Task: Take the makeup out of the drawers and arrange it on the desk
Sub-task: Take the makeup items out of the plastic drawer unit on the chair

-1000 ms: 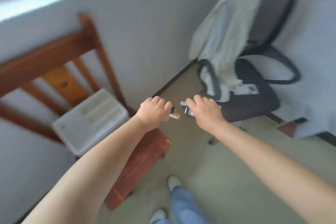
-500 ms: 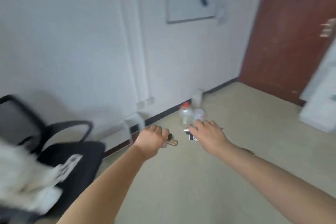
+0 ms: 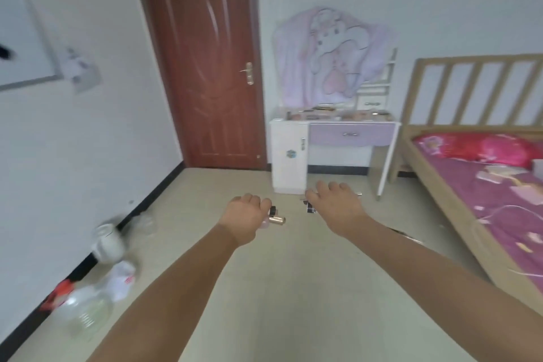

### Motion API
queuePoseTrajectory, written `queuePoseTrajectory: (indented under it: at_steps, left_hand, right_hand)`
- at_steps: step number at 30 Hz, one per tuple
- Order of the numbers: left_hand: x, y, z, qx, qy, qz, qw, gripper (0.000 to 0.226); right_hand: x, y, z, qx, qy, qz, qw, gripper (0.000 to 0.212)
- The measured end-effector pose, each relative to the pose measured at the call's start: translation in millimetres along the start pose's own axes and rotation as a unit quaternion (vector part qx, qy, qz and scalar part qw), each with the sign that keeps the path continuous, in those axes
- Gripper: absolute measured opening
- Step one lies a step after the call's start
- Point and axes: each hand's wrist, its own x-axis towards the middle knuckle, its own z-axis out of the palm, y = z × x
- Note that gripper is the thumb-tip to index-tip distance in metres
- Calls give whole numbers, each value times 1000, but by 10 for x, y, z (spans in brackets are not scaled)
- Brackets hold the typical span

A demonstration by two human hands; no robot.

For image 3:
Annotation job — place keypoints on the person's left hand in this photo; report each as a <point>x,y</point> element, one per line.
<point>244,218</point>

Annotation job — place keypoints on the person's right hand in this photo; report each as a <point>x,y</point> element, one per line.
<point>336,207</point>

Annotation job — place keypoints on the person's left fingers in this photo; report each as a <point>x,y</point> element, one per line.
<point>259,204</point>

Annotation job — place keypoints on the person's right fingers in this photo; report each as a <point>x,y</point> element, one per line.
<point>324,191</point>

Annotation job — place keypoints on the small black cosmetic item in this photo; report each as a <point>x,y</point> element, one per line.
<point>310,207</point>

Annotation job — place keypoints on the gold lipstick tube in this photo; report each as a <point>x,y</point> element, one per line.
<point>276,220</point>

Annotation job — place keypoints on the person's left forearm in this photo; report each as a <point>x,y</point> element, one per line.
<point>169,294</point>

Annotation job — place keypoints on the person's right forearm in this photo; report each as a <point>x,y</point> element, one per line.
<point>437,294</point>

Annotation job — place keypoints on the white purple dressing table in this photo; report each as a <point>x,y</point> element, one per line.
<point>335,143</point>

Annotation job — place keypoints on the cosmetics clutter on dressing table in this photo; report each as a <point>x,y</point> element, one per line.
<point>335,113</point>

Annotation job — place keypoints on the clear plastic bottle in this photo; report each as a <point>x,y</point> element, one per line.
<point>144,224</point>

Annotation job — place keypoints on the pink cartoon cloth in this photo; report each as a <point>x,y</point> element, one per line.
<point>326,56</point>

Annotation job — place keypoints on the white kettle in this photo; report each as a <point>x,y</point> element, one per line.
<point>108,242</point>

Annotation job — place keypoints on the brown wooden door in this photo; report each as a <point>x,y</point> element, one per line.
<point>199,58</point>

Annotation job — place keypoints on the white red plastic bag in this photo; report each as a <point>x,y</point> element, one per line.
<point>121,279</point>

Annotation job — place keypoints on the pink red pillow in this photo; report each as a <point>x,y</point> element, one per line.
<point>483,148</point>

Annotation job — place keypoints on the pink patterned bed sheet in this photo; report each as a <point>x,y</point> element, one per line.
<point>505,200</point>

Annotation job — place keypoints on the large clear water bottle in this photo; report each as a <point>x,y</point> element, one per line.
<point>87,311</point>

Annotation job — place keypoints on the wooden bed frame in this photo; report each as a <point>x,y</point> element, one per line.
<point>462,154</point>

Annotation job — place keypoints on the wall socket with plug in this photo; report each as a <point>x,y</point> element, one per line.
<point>82,71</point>

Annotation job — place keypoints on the white framed wall board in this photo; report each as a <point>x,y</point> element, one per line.
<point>21,31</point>

